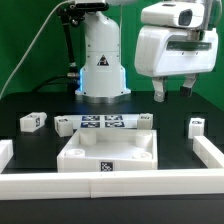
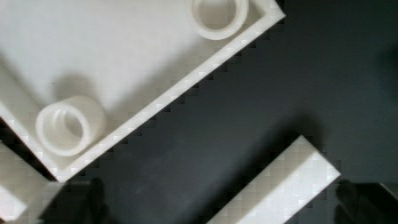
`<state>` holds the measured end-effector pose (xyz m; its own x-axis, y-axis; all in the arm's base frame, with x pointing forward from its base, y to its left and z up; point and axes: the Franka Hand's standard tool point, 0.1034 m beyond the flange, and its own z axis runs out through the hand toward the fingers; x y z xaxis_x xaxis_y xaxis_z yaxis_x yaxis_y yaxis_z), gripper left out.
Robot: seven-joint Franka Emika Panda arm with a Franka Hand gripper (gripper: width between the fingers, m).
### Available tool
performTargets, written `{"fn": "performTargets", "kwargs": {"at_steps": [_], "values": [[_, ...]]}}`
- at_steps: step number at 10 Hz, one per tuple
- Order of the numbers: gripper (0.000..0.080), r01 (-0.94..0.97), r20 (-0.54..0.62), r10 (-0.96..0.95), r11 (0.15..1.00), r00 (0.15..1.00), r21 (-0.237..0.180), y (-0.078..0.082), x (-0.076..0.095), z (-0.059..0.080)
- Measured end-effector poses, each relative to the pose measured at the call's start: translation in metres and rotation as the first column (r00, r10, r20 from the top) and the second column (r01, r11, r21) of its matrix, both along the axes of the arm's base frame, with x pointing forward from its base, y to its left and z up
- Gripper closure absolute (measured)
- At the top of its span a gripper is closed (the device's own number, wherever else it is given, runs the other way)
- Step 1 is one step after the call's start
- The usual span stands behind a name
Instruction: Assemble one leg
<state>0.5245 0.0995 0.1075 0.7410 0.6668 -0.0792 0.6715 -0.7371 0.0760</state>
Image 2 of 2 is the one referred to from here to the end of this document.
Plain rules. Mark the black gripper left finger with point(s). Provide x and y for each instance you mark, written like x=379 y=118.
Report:
x=76 y=206

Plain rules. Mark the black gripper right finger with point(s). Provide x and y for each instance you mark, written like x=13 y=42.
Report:
x=366 y=203

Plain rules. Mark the white square tabletop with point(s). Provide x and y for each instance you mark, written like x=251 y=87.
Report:
x=112 y=49

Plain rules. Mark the white table leg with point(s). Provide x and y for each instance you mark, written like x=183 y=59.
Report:
x=27 y=190
x=283 y=188

